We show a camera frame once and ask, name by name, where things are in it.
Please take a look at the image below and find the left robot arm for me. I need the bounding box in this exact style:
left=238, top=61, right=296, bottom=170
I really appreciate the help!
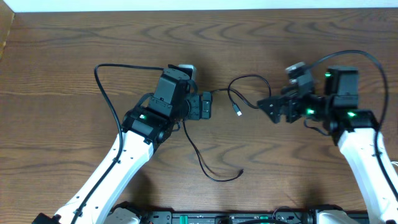
left=34, top=64, right=212, bottom=223

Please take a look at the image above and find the black usb cable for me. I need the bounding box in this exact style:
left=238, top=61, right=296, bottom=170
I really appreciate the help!
left=182, top=74, right=272, bottom=182

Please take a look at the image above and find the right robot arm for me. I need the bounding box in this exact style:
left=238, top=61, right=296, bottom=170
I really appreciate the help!
left=257, top=63, right=397, bottom=223

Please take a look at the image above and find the black right camera cable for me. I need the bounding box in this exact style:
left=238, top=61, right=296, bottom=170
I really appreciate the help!
left=306, top=49, right=398, bottom=203

